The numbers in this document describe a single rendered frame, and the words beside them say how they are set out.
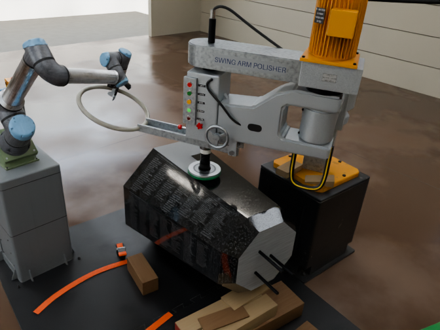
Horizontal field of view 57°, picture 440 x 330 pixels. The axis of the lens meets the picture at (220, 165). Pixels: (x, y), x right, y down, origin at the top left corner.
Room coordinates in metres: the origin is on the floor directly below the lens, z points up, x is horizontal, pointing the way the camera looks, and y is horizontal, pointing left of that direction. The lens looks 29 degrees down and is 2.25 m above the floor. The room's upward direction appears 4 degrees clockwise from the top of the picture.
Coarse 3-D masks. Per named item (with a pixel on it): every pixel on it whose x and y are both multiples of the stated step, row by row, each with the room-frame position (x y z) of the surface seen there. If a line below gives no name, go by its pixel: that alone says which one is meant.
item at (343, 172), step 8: (280, 160) 2.80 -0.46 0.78; (288, 160) 2.81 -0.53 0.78; (296, 160) 2.82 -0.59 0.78; (336, 160) 2.87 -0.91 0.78; (336, 168) 2.74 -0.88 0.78; (344, 168) 2.75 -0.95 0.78; (352, 168) 2.76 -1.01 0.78; (296, 176) 2.58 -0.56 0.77; (304, 176) 2.58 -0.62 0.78; (336, 176) 2.62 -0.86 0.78; (344, 176) 2.62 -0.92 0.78; (352, 176) 2.66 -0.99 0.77; (304, 184) 2.52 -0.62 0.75; (312, 184) 2.48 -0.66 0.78; (336, 184) 2.53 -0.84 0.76
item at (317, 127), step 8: (304, 112) 2.11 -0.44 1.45; (312, 112) 2.07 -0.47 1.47; (320, 112) 2.06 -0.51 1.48; (328, 112) 2.06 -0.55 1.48; (304, 120) 2.10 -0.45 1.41; (312, 120) 2.06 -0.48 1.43; (320, 120) 2.05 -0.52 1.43; (328, 120) 2.05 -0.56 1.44; (336, 120) 2.11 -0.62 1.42; (304, 128) 2.09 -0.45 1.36; (312, 128) 2.06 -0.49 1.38; (320, 128) 2.05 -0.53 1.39; (328, 128) 2.06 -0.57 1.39; (304, 136) 2.08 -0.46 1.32; (312, 136) 2.05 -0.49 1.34; (320, 136) 2.05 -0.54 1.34; (328, 136) 2.06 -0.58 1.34; (320, 144) 2.06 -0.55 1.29
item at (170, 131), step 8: (152, 120) 2.50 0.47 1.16; (144, 128) 2.40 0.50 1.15; (152, 128) 2.38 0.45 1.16; (160, 128) 2.47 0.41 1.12; (168, 128) 2.47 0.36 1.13; (176, 128) 2.45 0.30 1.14; (160, 136) 2.36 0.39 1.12; (168, 136) 2.35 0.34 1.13; (176, 136) 2.33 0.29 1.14; (184, 136) 2.32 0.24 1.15; (192, 144) 2.30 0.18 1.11; (200, 144) 2.28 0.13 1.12; (240, 144) 2.32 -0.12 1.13; (224, 152) 2.24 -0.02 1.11; (232, 152) 2.18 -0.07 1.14
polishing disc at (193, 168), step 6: (192, 162) 2.40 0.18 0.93; (198, 162) 2.41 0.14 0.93; (210, 162) 2.42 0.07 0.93; (192, 168) 2.32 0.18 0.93; (216, 168) 2.34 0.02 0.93; (192, 174) 2.26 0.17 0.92; (198, 174) 2.25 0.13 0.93; (204, 174) 2.26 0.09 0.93; (210, 174) 2.26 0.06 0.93; (216, 174) 2.27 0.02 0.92
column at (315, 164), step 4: (336, 132) 2.66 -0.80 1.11; (336, 136) 2.79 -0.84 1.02; (332, 144) 2.64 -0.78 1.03; (304, 156) 2.70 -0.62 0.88; (308, 156) 2.69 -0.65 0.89; (304, 160) 2.70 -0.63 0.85; (308, 160) 2.69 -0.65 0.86; (312, 160) 2.68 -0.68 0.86; (316, 160) 2.67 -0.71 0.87; (320, 160) 2.66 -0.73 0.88; (324, 160) 2.65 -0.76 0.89; (304, 164) 2.69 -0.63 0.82; (308, 164) 2.68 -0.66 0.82; (312, 164) 2.68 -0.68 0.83; (316, 164) 2.67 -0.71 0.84; (320, 164) 2.66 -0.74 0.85; (324, 164) 2.65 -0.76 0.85; (304, 168) 2.69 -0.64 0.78; (308, 168) 2.68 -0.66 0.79; (312, 168) 2.67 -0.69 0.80; (316, 168) 2.66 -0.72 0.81; (320, 168) 2.66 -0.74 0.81; (320, 172) 2.65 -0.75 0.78
